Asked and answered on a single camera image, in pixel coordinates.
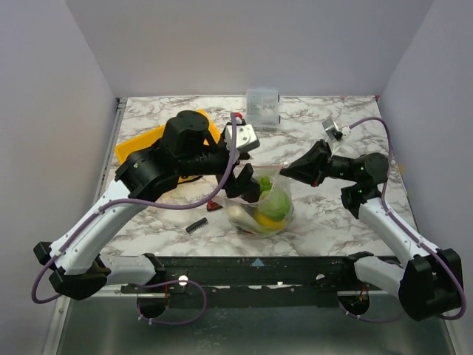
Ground green cabbage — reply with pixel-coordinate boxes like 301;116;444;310
258;189;292;220

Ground yellow lemon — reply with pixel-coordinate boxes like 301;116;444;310
254;212;287;231

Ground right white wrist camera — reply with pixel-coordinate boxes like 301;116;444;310
322;118;344;142

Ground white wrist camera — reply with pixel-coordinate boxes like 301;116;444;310
322;118;344;142
224;124;260;154

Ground black chip comb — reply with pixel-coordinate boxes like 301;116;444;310
186;217;208;234

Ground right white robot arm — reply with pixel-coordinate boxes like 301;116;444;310
280;140;466;321

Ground red black utility knife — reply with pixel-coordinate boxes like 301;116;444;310
206;200;222;212

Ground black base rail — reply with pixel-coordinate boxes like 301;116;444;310
121;257;363;308

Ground clear plastic screw box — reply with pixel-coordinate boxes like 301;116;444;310
245;88;280;129

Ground green grapes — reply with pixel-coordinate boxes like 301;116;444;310
256;176;273;198

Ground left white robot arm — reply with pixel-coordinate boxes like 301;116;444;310
33;110;259;300

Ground yellow plastic tray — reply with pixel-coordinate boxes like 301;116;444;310
115;110;226;189

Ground clear zip top bag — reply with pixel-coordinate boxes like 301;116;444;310
214;165;295;238

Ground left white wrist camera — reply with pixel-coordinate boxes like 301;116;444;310
224;124;260;154

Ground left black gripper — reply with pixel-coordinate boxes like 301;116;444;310
179;137;261;197

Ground green white leek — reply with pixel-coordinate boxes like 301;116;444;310
226;205;255;229

